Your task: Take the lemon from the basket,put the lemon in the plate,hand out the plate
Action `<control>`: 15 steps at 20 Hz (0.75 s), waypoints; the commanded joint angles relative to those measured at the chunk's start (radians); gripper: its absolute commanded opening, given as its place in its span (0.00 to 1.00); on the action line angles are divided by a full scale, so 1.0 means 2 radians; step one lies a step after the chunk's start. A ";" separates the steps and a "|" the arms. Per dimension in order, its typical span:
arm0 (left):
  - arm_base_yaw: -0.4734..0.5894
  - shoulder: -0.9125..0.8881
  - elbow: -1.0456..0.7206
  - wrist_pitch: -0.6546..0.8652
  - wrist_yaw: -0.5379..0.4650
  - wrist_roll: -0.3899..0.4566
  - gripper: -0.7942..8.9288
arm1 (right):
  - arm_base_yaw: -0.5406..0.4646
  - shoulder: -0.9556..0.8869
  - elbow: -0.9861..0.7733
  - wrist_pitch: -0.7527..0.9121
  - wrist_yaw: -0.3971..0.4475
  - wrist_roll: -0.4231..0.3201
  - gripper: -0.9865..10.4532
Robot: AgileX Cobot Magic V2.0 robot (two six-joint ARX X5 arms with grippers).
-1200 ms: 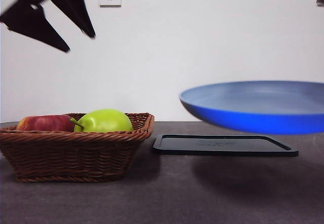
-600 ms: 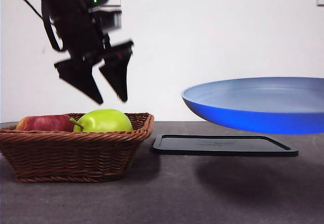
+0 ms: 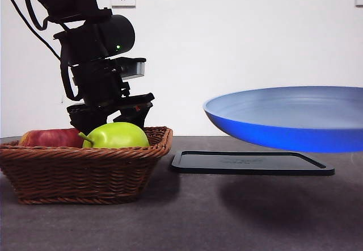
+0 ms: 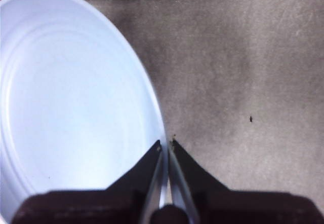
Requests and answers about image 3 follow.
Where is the blue round plate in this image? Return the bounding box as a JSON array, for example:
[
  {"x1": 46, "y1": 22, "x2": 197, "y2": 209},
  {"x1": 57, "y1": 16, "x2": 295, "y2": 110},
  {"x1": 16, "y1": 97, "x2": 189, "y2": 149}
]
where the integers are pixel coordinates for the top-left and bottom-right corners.
[{"x1": 203, "y1": 85, "x2": 363, "y2": 153}]

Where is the brown wicker basket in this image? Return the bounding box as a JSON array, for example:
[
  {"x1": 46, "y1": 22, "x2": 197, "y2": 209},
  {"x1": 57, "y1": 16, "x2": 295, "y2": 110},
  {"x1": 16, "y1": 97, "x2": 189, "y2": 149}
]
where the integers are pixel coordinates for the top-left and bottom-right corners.
[{"x1": 0, "y1": 125, "x2": 174, "y2": 206}]

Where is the green apple with stem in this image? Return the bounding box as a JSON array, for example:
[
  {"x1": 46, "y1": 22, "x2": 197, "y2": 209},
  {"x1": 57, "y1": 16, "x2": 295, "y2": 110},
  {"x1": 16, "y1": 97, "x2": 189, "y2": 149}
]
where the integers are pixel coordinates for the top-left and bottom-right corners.
[{"x1": 78, "y1": 122, "x2": 150, "y2": 149}]

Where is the red apple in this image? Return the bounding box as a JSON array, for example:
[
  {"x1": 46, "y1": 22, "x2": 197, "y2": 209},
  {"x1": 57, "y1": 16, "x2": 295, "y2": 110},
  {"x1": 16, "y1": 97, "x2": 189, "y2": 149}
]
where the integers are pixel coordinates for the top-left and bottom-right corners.
[{"x1": 19, "y1": 128, "x2": 85, "y2": 148}]

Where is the black flat tray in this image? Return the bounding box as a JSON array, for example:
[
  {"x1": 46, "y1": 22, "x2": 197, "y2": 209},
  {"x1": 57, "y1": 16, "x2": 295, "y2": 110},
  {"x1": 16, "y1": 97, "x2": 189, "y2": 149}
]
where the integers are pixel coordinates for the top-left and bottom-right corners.
[{"x1": 170, "y1": 150, "x2": 336, "y2": 177}]

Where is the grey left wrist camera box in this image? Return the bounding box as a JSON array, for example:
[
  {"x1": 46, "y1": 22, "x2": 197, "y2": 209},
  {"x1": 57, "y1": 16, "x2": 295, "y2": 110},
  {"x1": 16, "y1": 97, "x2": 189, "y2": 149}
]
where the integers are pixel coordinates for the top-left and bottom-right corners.
[{"x1": 119, "y1": 57, "x2": 147, "y2": 81}]

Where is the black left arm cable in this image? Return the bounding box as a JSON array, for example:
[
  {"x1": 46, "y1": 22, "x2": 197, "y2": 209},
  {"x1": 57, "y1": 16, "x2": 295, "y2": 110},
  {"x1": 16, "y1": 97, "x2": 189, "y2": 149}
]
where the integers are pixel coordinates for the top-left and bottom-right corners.
[{"x1": 0, "y1": 0, "x2": 63, "y2": 64}]

